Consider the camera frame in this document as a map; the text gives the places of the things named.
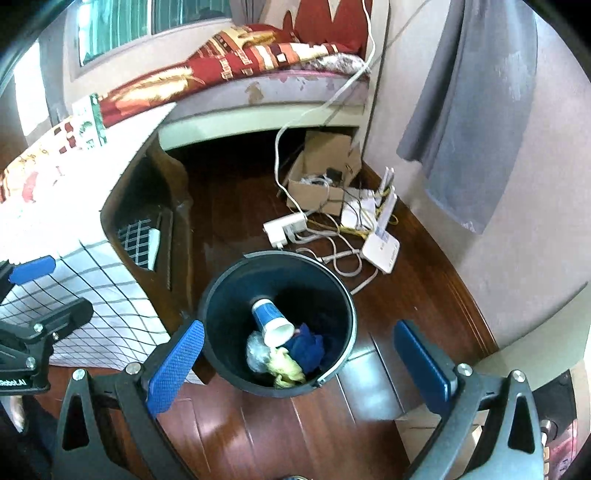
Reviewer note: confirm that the bed with red blanket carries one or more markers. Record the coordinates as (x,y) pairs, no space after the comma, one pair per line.
(221,60)

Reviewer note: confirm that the grey floral mattress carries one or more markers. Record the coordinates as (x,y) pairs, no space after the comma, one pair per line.
(286,85)

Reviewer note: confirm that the small window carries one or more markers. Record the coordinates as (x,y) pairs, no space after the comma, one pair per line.
(32,92)

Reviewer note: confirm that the person's left hand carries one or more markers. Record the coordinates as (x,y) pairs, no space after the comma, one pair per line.
(16,410)

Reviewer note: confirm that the white router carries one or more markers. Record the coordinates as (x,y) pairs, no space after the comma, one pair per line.
(381,249)

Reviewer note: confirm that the cream bed frame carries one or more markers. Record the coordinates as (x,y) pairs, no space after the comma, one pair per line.
(231,124)

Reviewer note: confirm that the red and white headboard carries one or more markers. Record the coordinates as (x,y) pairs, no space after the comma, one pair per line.
(323,23)

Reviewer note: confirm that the dark blue cloth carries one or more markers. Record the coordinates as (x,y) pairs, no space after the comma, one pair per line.
(307,348)

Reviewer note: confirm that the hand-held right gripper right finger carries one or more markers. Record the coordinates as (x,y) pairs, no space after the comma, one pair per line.
(422,367)

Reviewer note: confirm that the white power strip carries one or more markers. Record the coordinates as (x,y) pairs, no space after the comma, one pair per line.
(286,226)

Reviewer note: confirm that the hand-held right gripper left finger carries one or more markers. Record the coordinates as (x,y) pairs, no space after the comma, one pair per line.
(178,364)

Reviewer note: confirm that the blue paper cup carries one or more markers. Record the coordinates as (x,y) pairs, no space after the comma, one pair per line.
(268,318)

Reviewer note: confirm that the white milk carton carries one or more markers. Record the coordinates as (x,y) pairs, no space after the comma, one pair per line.
(90,122)

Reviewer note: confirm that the large window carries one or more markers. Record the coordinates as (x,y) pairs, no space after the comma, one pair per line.
(138,27)

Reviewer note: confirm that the grey window curtain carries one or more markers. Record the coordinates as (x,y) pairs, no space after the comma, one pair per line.
(258,11)

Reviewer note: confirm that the table with grid cloth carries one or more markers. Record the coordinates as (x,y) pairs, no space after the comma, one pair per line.
(69,194)

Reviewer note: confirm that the yellow cloth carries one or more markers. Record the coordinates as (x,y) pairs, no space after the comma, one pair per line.
(286,367)

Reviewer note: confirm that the black plastic bin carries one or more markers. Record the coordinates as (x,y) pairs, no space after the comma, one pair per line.
(221,323)

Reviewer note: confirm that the floral pillow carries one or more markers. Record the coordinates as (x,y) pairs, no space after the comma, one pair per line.
(344,62)

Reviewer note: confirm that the grey hanging curtain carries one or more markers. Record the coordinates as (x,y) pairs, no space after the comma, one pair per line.
(475,115)

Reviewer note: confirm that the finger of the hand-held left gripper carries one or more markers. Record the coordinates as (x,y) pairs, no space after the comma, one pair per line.
(60,318)
(32,270)

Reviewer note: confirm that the clear plastic wrap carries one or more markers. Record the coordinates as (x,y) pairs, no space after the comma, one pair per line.
(256,353)

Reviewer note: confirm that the cardboard box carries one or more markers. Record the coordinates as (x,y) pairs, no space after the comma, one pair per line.
(318,152)

